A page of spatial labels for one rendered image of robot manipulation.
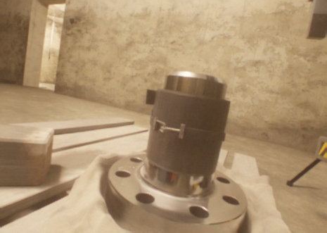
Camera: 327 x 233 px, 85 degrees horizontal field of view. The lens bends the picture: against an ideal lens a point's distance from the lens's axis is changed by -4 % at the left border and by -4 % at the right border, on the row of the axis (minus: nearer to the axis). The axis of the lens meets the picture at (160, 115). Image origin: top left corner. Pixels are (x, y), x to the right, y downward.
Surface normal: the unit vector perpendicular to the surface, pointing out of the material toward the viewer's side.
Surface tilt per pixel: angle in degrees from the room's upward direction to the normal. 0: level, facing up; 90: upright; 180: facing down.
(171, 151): 90
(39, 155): 90
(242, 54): 90
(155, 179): 78
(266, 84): 90
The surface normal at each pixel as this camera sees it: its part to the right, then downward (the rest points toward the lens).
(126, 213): -0.60, -0.02
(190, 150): -0.01, 0.11
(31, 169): 0.38, 0.17
